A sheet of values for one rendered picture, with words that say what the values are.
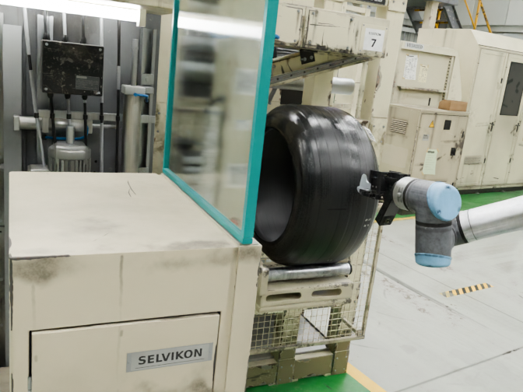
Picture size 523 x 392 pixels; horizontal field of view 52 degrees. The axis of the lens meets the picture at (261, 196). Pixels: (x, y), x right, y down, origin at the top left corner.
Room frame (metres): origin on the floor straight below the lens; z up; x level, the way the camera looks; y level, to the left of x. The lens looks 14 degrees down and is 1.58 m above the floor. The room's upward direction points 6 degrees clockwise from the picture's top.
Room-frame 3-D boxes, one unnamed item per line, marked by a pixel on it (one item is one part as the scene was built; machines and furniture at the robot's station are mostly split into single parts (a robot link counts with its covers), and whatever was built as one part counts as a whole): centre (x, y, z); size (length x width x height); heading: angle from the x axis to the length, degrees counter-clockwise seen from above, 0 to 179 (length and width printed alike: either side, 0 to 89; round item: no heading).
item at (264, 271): (1.76, 0.04, 0.90); 0.40 x 0.03 x 0.10; 26
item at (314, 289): (1.71, -0.18, 0.84); 0.36 x 0.09 x 0.06; 116
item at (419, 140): (6.55, -1.88, 0.62); 0.91 x 0.58 x 1.25; 125
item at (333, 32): (2.16, -0.10, 1.71); 0.61 x 0.25 x 0.15; 116
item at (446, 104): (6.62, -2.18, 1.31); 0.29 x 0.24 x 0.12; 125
